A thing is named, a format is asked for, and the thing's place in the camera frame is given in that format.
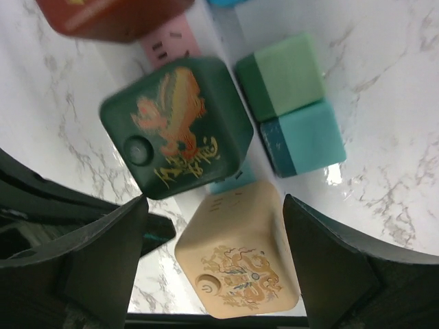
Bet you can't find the red cube plug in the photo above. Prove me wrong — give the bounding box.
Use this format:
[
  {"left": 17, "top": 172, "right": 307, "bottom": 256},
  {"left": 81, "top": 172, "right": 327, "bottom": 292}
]
[{"left": 36, "top": 0, "right": 193, "bottom": 43}]

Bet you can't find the green small adapter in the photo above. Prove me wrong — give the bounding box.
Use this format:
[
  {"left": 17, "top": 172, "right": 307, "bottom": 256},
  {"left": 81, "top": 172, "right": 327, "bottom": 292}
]
[{"left": 235, "top": 33, "right": 325, "bottom": 123}]

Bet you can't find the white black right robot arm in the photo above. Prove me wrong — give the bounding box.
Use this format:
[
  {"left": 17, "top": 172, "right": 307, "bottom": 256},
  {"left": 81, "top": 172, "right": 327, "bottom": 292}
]
[{"left": 1, "top": 152, "right": 438, "bottom": 328}]

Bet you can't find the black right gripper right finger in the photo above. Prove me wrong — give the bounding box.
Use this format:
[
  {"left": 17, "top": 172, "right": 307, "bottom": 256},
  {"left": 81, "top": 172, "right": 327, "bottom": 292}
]
[{"left": 283, "top": 195, "right": 438, "bottom": 328}]

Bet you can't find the green cube plug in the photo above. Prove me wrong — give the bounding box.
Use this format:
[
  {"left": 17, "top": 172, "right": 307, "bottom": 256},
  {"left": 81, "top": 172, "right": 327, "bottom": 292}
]
[{"left": 99, "top": 56, "right": 254, "bottom": 200}]

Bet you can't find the teal small adapter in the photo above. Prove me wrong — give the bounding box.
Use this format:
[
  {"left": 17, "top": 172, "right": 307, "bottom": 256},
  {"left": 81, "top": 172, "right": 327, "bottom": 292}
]
[{"left": 259, "top": 99, "right": 346, "bottom": 178}]

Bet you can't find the blue small adapter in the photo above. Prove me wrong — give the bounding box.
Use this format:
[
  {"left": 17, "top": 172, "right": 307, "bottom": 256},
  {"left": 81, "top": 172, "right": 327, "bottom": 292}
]
[{"left": 208, "top": 0, "right": 246, "bottom": 8}]

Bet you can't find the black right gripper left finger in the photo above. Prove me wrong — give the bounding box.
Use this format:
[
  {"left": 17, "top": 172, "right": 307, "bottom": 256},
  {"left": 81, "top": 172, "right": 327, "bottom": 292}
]
[{"left": 1, "top": 197, "right": 149, "bottom": 328}]

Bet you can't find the beige cube plug dragon print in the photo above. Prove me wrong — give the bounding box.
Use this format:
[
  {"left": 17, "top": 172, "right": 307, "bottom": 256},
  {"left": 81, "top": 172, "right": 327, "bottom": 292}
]
[{"left": 175, "top": 181, "right": 300, "bottom": 319}]

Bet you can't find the white long power strip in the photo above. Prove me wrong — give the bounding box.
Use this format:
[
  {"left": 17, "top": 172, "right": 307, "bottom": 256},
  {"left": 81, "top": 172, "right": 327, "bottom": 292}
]
[{"left": 137, "top": 0, "right": 261, "bottom": 196}]

